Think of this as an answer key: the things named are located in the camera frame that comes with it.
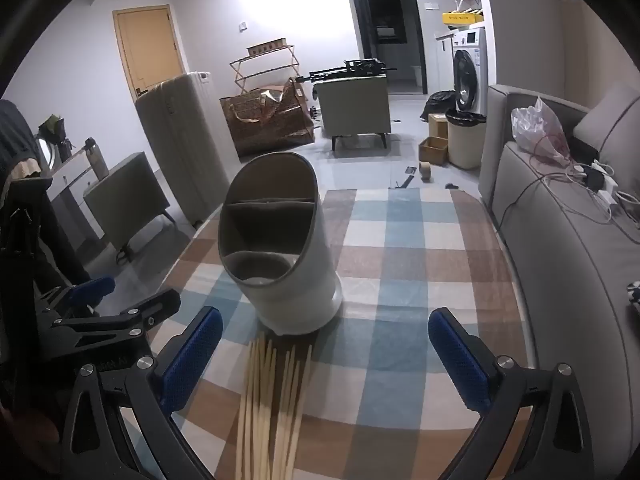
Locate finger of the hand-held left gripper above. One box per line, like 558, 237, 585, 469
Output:
50, 288, 182, 356
35, 276, 117, 318

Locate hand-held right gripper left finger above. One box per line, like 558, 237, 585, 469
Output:
60, 305, 224, 480

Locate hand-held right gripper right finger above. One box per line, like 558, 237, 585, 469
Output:
427, 307, 596, 480

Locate bundle of wooden chopsticks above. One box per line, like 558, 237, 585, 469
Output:
235, 338, 313, 480

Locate white grey utensil holder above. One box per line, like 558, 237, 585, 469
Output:
217, 152, 344, 335

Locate grey cabinet with black legs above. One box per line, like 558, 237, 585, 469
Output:
314, 74, 393, 153
82, 151, 176, 266

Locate checked tablecloth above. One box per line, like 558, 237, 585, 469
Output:
120, 187, 538, 480

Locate white desk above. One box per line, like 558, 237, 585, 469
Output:
37, 145, 101, 256

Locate grey water bottle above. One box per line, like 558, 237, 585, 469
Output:
84, 137, 110, 181

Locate grey sofa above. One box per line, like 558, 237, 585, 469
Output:
477, 82, 640, 480

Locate round mirror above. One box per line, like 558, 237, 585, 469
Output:
37, 135, 60, 168

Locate beige suitcase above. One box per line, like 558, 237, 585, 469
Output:
135, 71, 241, 226

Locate dark potted plant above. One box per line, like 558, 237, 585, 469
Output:
40, 115, 66, 142

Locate open cardboard box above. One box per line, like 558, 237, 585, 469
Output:
418, 136, 449, 166

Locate beige trash bin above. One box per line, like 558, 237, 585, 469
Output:
445, 108, 487, 170

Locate brown patterned bag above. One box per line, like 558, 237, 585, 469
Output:
219, 77, 316, 158

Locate white power strip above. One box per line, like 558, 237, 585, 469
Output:
575, 160, 621, 206

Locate clear plastic bag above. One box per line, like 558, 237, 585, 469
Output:
510, 96, 573, 168

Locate wooden door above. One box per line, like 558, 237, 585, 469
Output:
112, 4, 186, 101

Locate black pouch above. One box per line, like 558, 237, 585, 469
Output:
570, 135, 608, 161

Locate black garbage bag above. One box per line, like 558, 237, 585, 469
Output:
419, 90, 456, 121

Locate wooden folding rack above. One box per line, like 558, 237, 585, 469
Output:
230, 42, 301, 93

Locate wooden slatted box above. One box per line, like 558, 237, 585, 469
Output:
247, 37, 287, 57

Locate white washing machine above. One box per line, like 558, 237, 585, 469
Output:
452, 27, 488, 116

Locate black tripod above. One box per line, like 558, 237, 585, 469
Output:
296, 58, 398, 85

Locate yellow box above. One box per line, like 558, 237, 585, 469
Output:
441, 9, 485, 26

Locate black framed door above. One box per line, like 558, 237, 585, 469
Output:
341, 0, 428, 96

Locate white cable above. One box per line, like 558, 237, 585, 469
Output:
545, 172, 640, 231

